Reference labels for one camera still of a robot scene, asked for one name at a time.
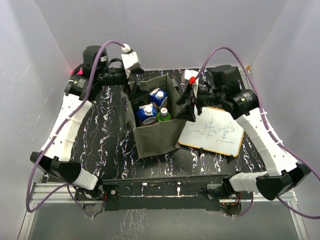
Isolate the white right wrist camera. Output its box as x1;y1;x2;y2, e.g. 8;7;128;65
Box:
181;69;199;98

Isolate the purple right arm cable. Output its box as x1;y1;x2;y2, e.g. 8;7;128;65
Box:
194;46;320;220

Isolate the Fontana pineapple juice carton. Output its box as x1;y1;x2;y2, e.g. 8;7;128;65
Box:
148;87;168;111

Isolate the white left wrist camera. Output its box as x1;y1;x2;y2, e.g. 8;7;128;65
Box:
121;43;145;79

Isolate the pink tape strip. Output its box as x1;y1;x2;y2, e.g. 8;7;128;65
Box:
70;70;83;75

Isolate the blue red juice carton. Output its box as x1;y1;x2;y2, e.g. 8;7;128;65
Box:
136;103;157;127

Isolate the grey-green canvas bag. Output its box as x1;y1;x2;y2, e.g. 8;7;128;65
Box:
119;74;186;158

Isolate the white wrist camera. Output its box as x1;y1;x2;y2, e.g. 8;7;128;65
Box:
121;43;145;79
181;69;199;98

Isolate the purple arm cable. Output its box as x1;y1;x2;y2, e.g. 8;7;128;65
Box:
194;46;320;220
25;40;131;218

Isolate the yellow-framed whiteboard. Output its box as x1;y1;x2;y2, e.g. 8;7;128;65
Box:
178;107;244;157

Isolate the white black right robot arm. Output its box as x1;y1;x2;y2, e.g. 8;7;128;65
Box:
176;65;311;201

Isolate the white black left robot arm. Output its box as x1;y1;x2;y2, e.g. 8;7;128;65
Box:
30;44;143;200

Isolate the aluminium frame rail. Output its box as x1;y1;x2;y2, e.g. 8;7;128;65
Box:
17;66;310;240

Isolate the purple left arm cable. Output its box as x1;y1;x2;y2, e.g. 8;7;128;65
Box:
25;40;131;218

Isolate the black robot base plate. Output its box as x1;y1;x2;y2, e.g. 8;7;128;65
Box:
75;174;250;211

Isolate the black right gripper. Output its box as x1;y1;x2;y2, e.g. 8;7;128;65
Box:
174;84;225;122

